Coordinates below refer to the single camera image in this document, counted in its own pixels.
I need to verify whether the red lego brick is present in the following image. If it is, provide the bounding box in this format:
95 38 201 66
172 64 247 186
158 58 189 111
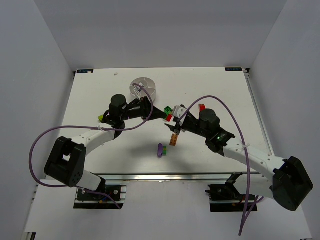
198 103 206 112
165 114 173 122

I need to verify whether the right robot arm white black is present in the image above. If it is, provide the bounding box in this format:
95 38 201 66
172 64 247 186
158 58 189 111
169 105 314 211

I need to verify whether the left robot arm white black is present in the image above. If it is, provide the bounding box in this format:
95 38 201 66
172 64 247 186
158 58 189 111
44 94 167 192

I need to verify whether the orange flat lego plate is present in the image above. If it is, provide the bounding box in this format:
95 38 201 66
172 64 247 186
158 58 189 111
169 133 178 147

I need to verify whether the green yellow stacked lego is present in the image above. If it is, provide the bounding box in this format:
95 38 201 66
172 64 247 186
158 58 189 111
164 106 173 114

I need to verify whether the purple green lego piece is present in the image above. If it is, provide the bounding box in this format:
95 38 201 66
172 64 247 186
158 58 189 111
157 143 167 158

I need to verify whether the white round divided container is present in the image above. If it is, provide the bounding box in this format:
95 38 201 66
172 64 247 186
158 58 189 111
129 77 157 102

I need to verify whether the lime green lego brick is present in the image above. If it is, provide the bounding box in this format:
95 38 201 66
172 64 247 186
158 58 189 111
98 115 104 123

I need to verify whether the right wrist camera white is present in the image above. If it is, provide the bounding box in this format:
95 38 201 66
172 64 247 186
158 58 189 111
172 105 187 121

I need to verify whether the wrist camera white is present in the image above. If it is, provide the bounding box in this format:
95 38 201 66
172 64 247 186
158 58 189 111
172 105 187 121
131 83 144 99

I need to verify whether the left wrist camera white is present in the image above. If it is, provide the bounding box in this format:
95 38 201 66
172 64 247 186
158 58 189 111
131 83 144 99

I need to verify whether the aluminium table frame rail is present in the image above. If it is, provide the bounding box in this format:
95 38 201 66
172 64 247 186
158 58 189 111
243 68 274 155

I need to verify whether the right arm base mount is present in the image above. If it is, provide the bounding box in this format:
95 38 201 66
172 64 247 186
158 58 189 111
205 172 246 213

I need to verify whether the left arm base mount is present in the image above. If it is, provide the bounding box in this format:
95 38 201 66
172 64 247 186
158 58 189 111
73 184 127 210

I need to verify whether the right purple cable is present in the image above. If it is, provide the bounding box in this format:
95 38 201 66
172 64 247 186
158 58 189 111
178 95 266 236

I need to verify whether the purple cable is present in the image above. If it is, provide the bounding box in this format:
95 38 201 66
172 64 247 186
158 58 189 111
178 95 266 236
29 83 154 210

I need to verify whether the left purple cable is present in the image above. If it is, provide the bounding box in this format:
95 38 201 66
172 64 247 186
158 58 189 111
29 83 154 210

